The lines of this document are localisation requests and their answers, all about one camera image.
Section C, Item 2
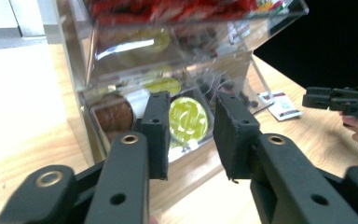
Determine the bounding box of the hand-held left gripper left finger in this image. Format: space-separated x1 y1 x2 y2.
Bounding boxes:
84 91 172 224

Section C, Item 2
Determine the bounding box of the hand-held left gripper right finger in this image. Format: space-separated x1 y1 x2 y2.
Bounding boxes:
213 91 358 224

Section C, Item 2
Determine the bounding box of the green foil coffee capsule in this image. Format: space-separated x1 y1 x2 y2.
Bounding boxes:
169 96 210 145
143 77 183 96

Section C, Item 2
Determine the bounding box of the clear acrylic dispenser box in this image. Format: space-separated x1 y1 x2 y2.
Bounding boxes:
54 0 310 166

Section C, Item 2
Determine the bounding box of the white sachet with red stripe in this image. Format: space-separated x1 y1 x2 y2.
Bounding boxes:
257 90 304 122

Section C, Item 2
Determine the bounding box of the silver foil coffee capsule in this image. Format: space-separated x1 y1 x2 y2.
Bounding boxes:
124 89 152 119

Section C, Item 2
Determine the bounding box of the brown foil coffee capsule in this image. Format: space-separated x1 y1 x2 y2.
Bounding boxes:
92 95 135 142

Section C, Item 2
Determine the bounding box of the pile of red packets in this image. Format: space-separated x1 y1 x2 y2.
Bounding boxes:
86 0 259 25

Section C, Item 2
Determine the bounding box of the white cabinet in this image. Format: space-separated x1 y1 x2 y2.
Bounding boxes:
0 0 59 51

